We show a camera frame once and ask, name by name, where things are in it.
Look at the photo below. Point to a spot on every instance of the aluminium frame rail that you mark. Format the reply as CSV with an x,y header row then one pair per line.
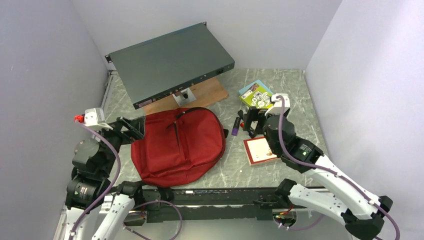
x,y
108,88

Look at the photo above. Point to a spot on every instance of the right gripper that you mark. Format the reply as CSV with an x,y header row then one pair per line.
x,y
254,114

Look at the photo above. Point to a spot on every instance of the red student backpack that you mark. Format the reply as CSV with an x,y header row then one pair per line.
x,y
179,146

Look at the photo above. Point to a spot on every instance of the red bordered book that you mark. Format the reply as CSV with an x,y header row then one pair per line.
x,y
258,151

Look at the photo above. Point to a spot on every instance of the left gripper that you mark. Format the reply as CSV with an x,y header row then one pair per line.
x,y
135,130

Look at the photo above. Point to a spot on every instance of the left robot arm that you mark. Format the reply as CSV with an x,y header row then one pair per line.
x,y
92,163

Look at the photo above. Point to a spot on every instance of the purple cap highlighter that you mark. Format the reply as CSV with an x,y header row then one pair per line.
x,y
236,125

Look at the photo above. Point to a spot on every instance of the metal stand bracket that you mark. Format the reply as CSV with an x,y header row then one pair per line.
x,y
184,97

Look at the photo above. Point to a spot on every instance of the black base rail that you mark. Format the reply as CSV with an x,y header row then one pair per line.
x,y
170,204

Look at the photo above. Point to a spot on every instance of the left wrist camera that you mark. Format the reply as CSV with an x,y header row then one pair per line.
x,y
94,119

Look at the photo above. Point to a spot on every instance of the wooden board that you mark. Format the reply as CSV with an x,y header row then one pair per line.
x,y
206,93

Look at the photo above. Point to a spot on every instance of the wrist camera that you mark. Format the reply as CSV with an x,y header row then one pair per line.
x,y
281,104
94,119

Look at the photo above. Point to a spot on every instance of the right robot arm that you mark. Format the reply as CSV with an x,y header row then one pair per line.
x,y
361,212

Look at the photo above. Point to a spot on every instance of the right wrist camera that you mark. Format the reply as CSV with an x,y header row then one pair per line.
x,y
281,104

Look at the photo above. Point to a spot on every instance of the grey rack-mount device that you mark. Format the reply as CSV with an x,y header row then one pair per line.
x,y
161,66

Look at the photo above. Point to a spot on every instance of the green illustrated book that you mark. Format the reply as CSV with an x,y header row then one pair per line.
x,y
257,96

